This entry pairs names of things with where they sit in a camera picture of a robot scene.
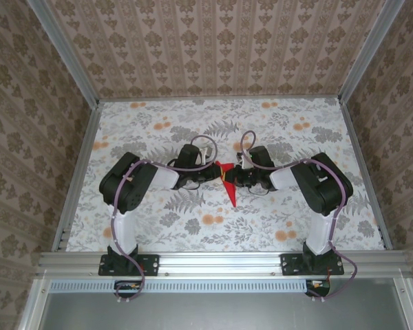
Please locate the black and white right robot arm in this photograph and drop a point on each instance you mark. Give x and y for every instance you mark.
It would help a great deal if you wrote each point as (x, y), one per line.
(323, 189)

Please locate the floral patterned table cover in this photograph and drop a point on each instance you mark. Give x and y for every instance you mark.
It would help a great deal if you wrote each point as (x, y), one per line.
(261, 227)

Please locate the small black controller board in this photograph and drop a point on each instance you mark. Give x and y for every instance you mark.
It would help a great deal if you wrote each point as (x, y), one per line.
(127, 290)
(318, 288)

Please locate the aluminium table side rail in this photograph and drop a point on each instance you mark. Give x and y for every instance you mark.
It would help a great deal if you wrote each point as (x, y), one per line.
(365, 165)
(77, 178)

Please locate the grey metal panel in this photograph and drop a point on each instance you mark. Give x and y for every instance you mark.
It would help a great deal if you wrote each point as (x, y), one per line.
(220, 313)

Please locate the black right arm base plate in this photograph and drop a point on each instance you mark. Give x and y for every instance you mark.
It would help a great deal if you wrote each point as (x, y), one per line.
(289, 264)

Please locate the long aluminium mounting rail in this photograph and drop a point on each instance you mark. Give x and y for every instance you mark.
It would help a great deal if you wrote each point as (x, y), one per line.
(220, 263)

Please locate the slanted aluminium frame post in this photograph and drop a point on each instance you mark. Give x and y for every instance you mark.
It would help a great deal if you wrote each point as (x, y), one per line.
(69, 58)
(368, 51)

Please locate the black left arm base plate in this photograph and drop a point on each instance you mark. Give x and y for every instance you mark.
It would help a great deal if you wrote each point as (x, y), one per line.
(151, 264)

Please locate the red paper sheet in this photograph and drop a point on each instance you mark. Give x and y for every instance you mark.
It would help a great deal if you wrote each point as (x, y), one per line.
(231, 192)

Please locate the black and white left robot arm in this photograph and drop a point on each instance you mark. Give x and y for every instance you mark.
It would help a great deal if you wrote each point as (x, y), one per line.
(124, 189)

